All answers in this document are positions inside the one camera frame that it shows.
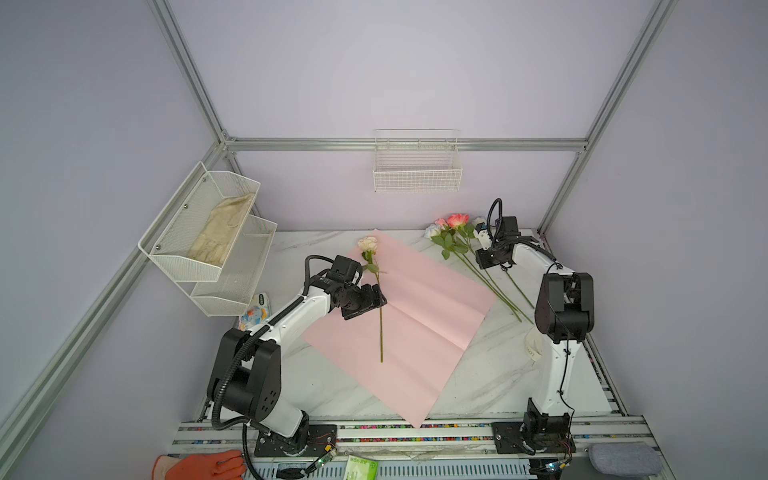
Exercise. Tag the red pink fake rose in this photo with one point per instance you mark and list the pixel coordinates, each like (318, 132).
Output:
(455, 241)

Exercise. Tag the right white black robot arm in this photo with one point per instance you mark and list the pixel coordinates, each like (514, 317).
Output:
(563, 317)

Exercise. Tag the purple pink wrapping paper sheet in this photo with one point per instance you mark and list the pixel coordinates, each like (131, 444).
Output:
(405, 353)

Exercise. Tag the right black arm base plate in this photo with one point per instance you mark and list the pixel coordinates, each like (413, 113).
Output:
(550, 437)

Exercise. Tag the white mesh shelf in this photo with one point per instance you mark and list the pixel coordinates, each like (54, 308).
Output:
(192, 238)
(232, 293)

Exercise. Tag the green white label card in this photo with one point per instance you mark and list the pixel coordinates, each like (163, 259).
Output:
(358, 468)

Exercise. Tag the white blue fake flower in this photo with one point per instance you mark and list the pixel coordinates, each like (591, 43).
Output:
(432, 231)

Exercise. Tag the white wire wall basket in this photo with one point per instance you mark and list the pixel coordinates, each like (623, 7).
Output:
(416, 160)

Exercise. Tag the cream ribbon strip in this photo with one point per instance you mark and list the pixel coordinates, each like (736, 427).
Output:
(533, 344)

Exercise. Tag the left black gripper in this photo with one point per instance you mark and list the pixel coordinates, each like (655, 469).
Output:
(369, 301)

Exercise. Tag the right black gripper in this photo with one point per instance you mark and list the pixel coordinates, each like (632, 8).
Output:
(484, 263)

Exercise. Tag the orange rubber glove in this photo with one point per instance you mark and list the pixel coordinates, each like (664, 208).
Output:
(226, 465)

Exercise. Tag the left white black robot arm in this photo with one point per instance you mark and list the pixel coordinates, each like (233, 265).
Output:
(246, 380)

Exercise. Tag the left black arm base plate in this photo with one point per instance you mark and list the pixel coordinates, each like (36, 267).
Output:
(311, 440)

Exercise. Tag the upper white mesh shelf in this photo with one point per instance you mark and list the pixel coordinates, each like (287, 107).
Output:
(192, 238)

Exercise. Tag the beige cloth in shelf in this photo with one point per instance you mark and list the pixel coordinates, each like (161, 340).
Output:
(218, 235)

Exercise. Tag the grey foam pad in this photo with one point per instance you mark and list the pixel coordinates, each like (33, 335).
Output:
(627, 460)

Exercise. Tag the lower white mesh shelf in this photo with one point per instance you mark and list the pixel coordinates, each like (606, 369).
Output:
(232, 293)

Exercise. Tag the colourful tissue pack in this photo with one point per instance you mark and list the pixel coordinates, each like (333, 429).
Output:
(257, 313)

